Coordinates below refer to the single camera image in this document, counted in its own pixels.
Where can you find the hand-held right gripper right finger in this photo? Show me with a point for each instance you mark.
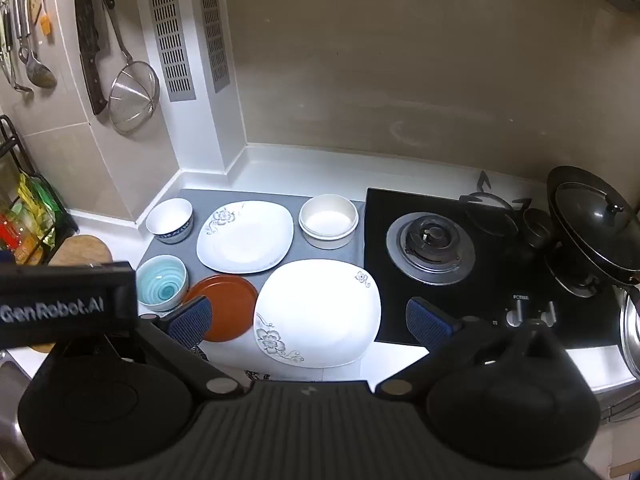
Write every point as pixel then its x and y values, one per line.
pixel 430 321

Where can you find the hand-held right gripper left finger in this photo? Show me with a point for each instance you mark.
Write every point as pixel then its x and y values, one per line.
pixel 192 317

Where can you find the brown round plate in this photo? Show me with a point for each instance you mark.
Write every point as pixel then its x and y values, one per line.
pixel 230 305

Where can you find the blue rimmed white bowl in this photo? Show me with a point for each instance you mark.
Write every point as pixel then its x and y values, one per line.
pixel 170 215

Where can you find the large white floral square plate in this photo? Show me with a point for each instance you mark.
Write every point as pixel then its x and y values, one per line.
pixel 320 310

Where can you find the light blue swirl bowl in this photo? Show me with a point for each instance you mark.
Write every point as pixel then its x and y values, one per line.
pixel 162 285

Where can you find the wooden cutting board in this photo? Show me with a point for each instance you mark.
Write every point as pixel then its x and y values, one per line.
pixel 80 250

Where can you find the steel gas burner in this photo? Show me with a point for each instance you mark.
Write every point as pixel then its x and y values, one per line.
pixel 430 240

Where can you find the stove knob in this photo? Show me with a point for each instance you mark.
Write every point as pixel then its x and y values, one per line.
pixel 516 314

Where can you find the small white floral square plate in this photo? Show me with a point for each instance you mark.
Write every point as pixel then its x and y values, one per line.
pixel 245 240

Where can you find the colourful seasoning packets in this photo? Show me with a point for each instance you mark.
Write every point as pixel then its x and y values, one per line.
pixel 30 205

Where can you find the steel sink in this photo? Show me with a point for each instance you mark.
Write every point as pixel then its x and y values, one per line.
pixel 10 395

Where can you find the black glass gas stove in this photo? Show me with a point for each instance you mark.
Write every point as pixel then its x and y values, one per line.
pixel 380 210

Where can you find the grey counter mat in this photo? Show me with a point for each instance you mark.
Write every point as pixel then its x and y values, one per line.
pixel 300 255

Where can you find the beige round bowl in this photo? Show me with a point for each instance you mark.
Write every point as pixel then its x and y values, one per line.
pixel 327 220

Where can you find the black wok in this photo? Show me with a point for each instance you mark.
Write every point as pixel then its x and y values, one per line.
pixel 567 247

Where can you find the glass wok lid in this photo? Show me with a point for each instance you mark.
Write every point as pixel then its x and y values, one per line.
pixel 585 210

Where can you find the stainless steel pot lid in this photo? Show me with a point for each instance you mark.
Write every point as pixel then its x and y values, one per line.
pixel 631 335

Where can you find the steel mesh strainer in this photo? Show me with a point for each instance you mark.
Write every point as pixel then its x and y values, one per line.
pixel 132 97

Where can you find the steel spoon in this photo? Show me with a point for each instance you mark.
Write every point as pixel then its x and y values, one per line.
pixel 21 88

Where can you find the steel ladle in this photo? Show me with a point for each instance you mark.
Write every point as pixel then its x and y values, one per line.
pixel 42 75

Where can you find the dark cleaver knife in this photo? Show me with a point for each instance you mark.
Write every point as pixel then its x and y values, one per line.
pixel 90 60

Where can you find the wooden spatula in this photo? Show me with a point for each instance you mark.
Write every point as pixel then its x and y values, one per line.
pixel 35 0

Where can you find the grey wall vent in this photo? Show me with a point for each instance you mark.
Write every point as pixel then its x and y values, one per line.
pixel 170 40
pixel 214 35

